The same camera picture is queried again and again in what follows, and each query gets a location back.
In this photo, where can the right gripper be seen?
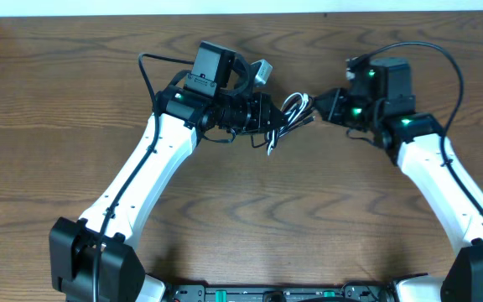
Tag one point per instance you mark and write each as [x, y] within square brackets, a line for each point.
[338, 107]

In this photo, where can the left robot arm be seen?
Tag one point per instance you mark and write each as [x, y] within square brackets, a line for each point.
[94, 258]

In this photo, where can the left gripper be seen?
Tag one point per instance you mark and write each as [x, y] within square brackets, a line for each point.
[260, 111]

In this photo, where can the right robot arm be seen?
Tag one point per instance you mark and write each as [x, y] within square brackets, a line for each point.
[380, 100]

